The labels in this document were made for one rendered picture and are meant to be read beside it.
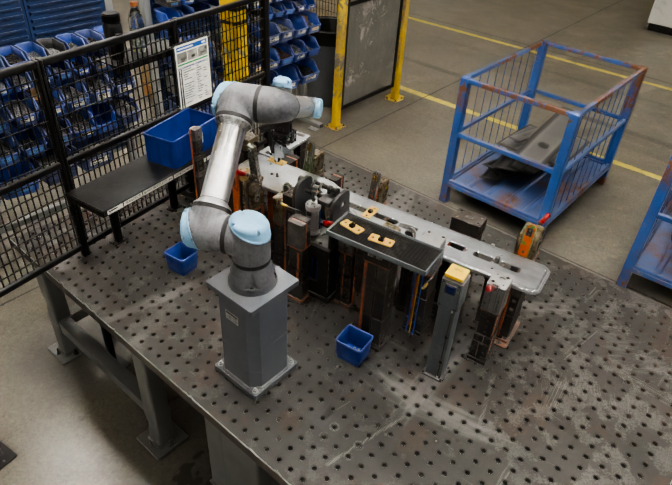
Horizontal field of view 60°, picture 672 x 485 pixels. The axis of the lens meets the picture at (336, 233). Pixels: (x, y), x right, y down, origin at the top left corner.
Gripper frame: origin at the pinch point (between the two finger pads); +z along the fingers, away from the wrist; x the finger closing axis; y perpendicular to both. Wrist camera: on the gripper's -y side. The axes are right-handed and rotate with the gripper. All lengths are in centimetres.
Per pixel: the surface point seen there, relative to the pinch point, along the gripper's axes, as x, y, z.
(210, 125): -1.0, -36.4, -3.5
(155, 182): -38, -33, 7
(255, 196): -18.4, 3.1, 9.1
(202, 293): -51, 2, 39
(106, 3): 57, -171, -18
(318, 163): 19.5, 8.4, 8.5
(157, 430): -82, 0, 97
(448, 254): -7, 84, 7
